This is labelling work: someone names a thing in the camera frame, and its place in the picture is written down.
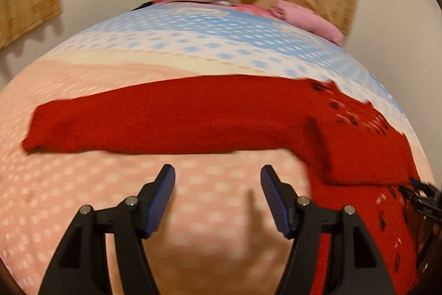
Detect red knitted sweater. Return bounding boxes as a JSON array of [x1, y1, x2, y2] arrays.
[[21, 74, 423, 295]]

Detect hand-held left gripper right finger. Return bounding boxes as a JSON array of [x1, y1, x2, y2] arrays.
[[260, 164, 396, 295]]

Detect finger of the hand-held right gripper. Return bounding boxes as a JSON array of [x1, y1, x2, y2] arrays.
[[399, 177, 432, 204]]

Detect dotted pink blue bedsheet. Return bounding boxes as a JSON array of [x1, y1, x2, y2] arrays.
[[0, 1, 436, 295]]

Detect pink printed cloth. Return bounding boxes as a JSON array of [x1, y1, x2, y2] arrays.
[[152, 1, 273, 16]]

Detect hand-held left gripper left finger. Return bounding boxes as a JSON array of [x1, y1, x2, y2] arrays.
[[37, 164, 176, 295]]

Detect pink folded blanket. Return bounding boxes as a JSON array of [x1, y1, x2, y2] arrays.
[[271, 0, 346, 47]]

